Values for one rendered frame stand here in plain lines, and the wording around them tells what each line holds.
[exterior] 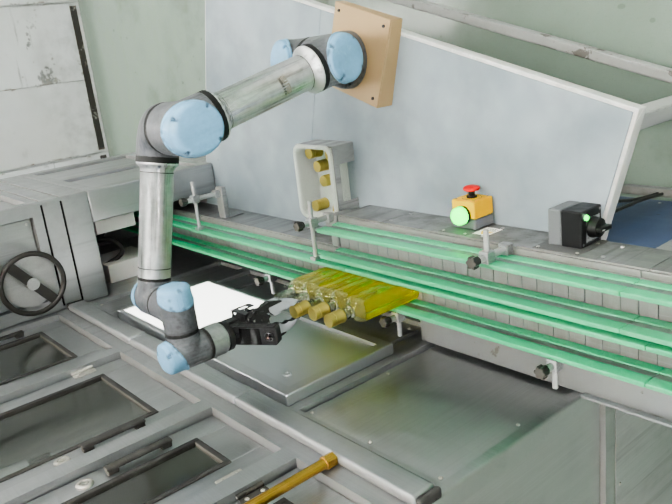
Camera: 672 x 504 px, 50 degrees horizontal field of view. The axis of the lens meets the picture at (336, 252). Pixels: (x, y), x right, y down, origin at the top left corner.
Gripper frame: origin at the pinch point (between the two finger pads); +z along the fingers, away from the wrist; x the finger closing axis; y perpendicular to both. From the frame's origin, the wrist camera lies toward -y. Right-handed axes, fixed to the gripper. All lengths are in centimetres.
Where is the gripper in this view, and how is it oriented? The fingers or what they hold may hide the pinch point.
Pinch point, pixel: (296, 310)
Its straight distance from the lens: 178.5
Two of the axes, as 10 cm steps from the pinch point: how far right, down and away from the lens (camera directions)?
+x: 1.2, 9.5, 2.8
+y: -6.5, -1.4, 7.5
